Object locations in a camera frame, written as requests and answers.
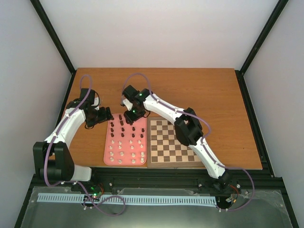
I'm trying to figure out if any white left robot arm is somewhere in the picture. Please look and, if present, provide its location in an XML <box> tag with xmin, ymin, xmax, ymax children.
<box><xmin>33</xmin><ymin>88</ymin><xmax>114</xmax><ymax>191</ymax></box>

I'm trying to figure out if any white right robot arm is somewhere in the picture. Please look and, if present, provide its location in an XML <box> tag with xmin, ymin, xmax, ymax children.
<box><xmin>121</xmin><ymin>85</ymin><xmax>231</xmax><ymax>191</ymax></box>

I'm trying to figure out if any wooden chess board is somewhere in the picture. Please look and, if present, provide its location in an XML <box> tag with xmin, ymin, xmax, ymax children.
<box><xmin>147</xmin><ymin>117</ymin><xmax>204</xmax><ymax>168</ymax></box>

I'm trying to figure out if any pink plastic tray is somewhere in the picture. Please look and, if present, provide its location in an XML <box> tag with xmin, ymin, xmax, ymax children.
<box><xmin>104</xmin><ymin>114</ymin><xmax>147</xmax><ymax>166</ymax></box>

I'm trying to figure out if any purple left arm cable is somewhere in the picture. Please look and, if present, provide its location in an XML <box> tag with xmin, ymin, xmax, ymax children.
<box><xmin>44</xmin><ymin>74</ymin><xmax>93</xmax><ymax>188</ymax></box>

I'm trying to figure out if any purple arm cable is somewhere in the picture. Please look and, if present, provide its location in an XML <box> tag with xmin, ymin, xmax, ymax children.
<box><xmin>123</xmin><ymin>72</ymin><xmax>256</xmax><ymax>212</ymax></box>
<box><xmin>44</xmin><ymin>74</ymin><xmax>93</xmax><ymax>188</ymax></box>

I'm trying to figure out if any black aluminium frame rail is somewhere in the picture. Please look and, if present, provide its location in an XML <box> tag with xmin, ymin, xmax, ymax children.
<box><xmin>30</xmin><ymin>166</ymin><xmax>285</xmax><ymax>198</ymax></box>

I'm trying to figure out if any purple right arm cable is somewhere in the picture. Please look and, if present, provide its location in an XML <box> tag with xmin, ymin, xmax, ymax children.
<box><xmin>123</xmin><ymin>72</ymin><xmax>256</xmax><ymax>212</ymax></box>

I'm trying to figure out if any light blue cable duct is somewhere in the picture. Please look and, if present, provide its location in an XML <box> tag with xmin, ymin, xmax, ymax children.
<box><xmin>37</xmin><ymin>193</ymin><xmax>217</xmax><ymax>207</ymax></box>

